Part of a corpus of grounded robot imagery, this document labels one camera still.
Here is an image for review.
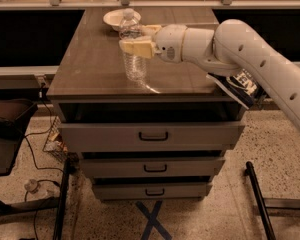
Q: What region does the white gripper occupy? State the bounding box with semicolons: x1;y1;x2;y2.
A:
119;24;187;63

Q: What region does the clear plastic water bottle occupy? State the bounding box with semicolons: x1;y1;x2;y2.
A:
119;8;146;82

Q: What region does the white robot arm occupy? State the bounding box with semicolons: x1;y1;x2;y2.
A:
119;19;300;131

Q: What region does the white paper bowl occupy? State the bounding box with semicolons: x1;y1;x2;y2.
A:
103;8;141;32

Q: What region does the grey drawer cabinet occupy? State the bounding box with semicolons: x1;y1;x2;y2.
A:
47;8;245;187

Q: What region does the blue chip bag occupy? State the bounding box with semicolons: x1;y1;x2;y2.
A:
207;70;263;110

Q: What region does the top grey drawer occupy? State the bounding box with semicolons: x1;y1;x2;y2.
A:
59;121;244;153

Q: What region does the grey drawer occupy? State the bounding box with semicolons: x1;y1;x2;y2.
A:
59;121;244;153
80;157;225;178
92;182;212;201

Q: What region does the middle grey drawer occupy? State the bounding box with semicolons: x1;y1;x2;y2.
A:
80;157;225;178

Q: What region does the bottom grey drawer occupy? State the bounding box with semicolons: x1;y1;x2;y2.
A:
92;182;212;201

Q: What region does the dark chair on left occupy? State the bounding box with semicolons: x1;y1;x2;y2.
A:
0;99;38;176

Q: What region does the black metal stand leg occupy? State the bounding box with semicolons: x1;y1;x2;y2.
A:
245;161;276;240

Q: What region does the wire basket on floor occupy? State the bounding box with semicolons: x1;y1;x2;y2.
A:
43;117;67;162

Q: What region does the black floor cable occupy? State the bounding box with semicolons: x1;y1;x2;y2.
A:
23;83;65;240

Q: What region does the black metal frame leg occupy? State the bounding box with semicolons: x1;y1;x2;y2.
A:
0;160;71;240

